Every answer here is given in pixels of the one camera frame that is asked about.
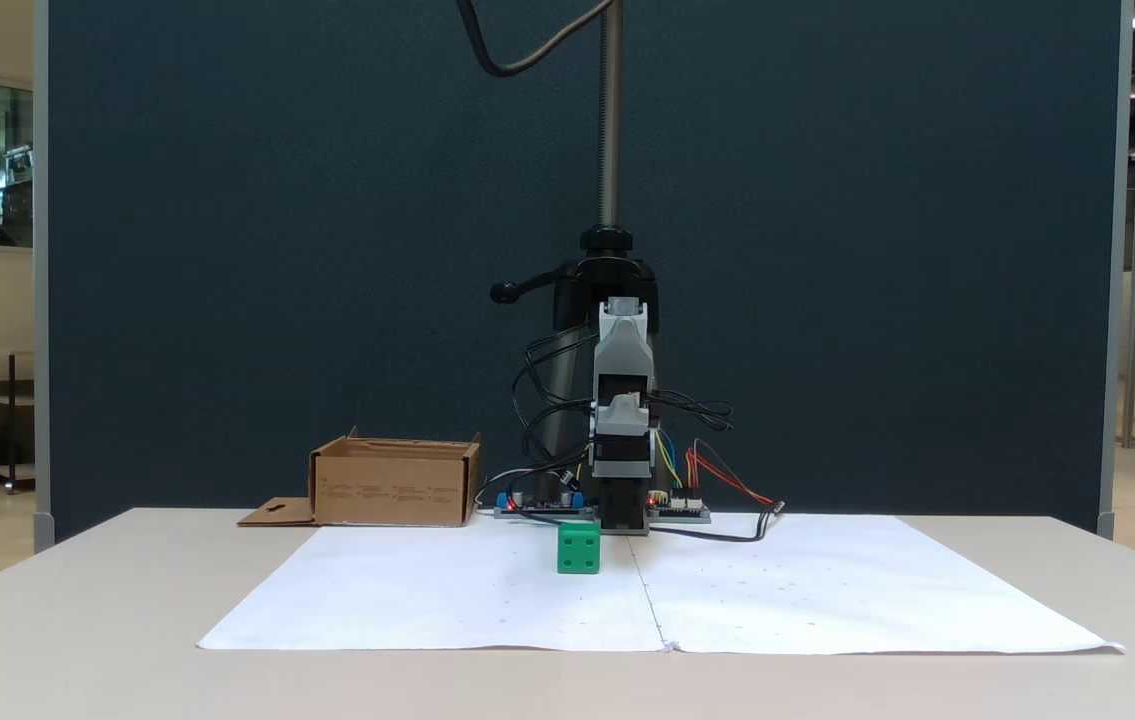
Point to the brown cardboard box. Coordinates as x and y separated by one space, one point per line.
392 490

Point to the threaded metal stand pole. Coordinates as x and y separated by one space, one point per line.
610 120

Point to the white paper sheet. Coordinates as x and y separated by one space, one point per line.
827 590

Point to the black metal cart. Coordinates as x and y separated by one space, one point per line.
9 420

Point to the dark blue partition panel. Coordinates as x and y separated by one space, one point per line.
227 250

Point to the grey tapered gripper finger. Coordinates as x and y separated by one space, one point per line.
627 415

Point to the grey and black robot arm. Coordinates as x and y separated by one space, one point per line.
622 500

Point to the green dice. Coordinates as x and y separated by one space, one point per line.
578 550

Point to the blue power circuit board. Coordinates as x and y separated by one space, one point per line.
537 508

